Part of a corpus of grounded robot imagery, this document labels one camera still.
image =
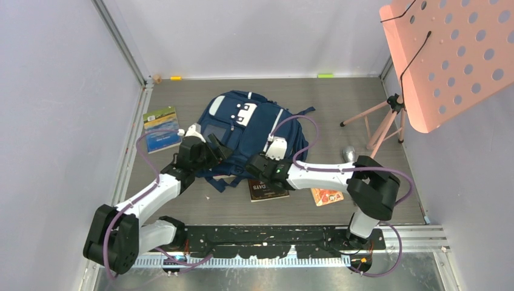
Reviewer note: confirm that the pink perforated stand board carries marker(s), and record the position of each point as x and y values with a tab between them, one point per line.
448	55

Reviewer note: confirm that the small wooden cube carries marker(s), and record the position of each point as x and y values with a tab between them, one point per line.
157	79

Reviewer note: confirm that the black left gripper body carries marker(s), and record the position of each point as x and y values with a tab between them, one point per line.
207	159

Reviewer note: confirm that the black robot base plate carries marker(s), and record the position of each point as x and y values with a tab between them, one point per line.
267	242

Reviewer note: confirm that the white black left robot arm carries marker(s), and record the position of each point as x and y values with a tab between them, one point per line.
118	235

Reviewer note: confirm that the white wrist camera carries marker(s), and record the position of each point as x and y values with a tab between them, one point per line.
192	134
275	148

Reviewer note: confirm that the blue green landscape book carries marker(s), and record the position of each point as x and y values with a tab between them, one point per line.
163	127

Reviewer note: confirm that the green tape piece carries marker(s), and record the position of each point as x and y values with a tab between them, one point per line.
325	75

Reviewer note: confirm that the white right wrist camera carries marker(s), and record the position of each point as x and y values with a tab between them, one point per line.
275	148

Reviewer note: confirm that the aluminium frame rail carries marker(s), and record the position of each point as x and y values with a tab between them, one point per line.
115	33

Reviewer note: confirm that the silver metal cylinder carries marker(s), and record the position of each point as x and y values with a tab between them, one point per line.
349	154

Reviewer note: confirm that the dark Three Days book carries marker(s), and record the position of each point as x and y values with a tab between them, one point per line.
259	191

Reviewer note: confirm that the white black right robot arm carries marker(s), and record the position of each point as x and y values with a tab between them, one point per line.
373	189

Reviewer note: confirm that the navy blue backpack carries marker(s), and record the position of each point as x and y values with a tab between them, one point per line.
242	121

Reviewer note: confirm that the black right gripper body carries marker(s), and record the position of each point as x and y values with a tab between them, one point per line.
277	162

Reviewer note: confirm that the orange spiral notepad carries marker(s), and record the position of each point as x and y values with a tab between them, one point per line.
324	197

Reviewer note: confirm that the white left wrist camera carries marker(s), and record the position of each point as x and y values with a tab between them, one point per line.
192	134

